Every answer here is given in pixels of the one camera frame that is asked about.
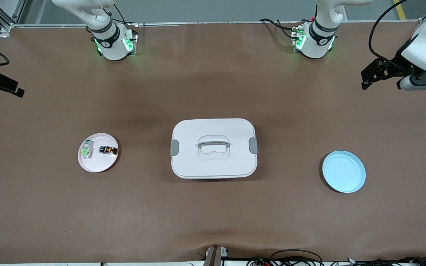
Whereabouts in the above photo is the light blue round plate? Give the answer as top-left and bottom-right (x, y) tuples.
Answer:
(322, 150), (366, 194)

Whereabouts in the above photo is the pink round plate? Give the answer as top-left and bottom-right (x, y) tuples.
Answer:
(78, 133), (119, 173)

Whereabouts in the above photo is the white lidded storage box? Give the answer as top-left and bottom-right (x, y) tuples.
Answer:
(170, 118), (258, 180)

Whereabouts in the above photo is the brown table mat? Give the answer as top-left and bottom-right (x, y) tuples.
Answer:
(0, 22), (426, 263)

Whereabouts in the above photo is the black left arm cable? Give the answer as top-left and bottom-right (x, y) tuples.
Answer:
(368, 0), (409, 71)

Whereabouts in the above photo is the aluminium frame strut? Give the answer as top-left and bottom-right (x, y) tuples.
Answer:
(0, 0), (27, 32)

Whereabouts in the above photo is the green push-button switch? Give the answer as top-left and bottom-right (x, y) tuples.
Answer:
(80, 139), (94, 159)

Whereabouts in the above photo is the black base power cable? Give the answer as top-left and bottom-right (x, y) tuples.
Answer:
(260, 18), (300, 39)
(114, 4), (126, 24)

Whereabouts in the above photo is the black cable bundle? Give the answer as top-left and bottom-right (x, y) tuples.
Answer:
(346, 257), (426, 266)

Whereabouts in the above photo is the black looped cable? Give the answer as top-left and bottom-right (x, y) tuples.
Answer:
(270, 249), (323, 266)

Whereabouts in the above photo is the metal camera bracket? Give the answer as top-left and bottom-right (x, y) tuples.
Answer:
(204, 245), (229, 266)

